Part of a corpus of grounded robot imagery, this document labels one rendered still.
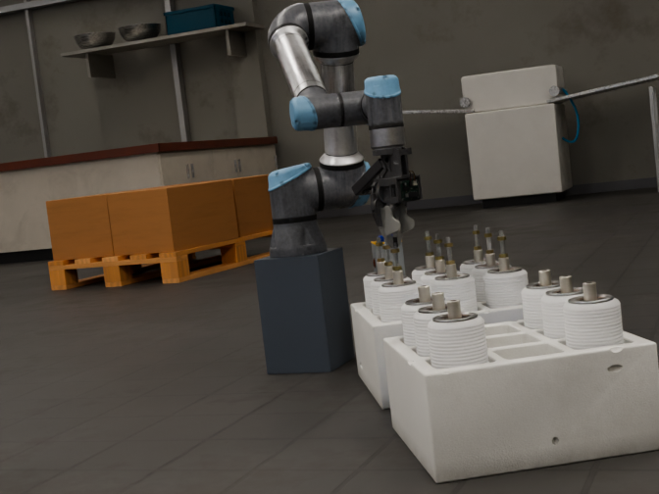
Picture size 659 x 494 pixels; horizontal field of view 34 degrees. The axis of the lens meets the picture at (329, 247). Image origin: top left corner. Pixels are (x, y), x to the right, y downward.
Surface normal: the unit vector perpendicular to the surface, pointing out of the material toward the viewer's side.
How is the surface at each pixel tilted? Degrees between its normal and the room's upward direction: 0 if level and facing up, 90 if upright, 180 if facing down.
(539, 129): 90
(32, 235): 90
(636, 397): 90
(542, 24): 90
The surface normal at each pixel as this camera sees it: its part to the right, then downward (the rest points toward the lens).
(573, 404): 0.12, 0.07
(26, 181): -0.36, 0.11
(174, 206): 0.87, -0.06
